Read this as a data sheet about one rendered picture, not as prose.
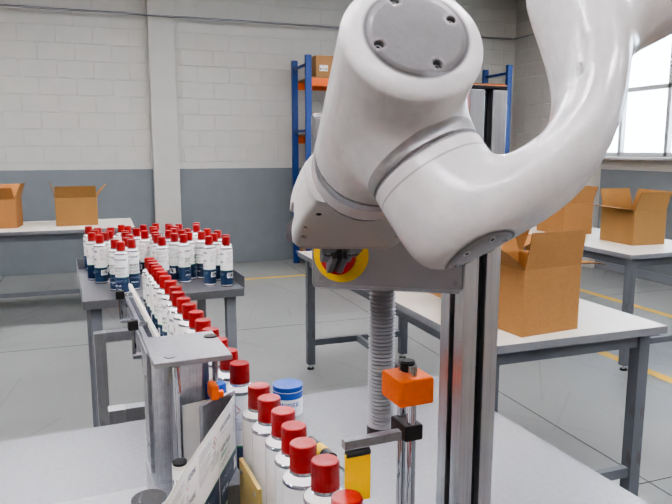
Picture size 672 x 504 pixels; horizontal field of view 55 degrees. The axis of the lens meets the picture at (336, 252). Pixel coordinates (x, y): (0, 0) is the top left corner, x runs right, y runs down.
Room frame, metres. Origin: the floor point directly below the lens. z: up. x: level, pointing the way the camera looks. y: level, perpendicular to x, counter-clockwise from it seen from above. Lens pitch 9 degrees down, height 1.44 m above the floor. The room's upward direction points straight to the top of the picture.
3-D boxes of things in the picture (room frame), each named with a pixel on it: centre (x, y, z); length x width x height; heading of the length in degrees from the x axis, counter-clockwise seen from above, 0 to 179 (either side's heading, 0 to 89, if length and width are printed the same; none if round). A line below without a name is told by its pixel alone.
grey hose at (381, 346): (0.78, -0.06, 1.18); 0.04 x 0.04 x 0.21
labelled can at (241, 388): (1.04, 0.16, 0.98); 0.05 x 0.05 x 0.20
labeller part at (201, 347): (0.95, 0.23, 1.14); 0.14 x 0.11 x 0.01; 23
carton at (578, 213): (5.17, -1.79, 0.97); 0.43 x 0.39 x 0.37; 108
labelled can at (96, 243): (2.92, 0.83, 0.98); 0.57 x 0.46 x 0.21; 113
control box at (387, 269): (0.73, -0.06, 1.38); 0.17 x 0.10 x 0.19; 78
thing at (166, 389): (0.95, 0.22, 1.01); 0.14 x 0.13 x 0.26; 23
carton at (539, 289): (2.45, -0.71, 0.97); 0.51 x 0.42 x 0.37; 115
